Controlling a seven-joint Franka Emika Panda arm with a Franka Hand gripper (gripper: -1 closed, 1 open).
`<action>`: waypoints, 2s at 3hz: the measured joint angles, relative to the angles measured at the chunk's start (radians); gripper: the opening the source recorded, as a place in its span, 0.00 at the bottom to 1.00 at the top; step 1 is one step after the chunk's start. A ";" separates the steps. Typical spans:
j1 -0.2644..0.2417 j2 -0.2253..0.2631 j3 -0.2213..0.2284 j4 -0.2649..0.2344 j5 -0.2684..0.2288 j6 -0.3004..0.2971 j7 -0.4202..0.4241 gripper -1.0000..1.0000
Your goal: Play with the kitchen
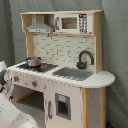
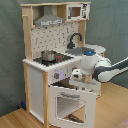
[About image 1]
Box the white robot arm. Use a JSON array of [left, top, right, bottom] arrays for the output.
[[0, 61, 38, 128]]

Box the wooden toy kitchen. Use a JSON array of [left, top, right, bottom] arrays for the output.
[[9, 10, 115, 128]]

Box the grey toy sink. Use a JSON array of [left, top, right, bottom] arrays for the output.
[[53, 67, 92, 81]]

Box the black toy faucet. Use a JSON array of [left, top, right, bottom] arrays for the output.
[[76, 50, 94, 70]]

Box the black toy stovetop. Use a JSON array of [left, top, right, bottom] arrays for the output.
[[20, 63, 56, 72]]

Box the small metal pot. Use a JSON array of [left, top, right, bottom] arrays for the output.
[[26, 57, 41, 67]]

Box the right red stove knob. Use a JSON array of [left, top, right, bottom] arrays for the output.
[[32, 81, 37, 87]]

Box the white fridge door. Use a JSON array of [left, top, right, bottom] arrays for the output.
[[45, 80, 82, 128]]

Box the white toy microwave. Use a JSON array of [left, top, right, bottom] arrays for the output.
[[55, 14, 92, 33]]

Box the grey range hood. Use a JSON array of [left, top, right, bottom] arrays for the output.
[[25, 15, 54, 34]]

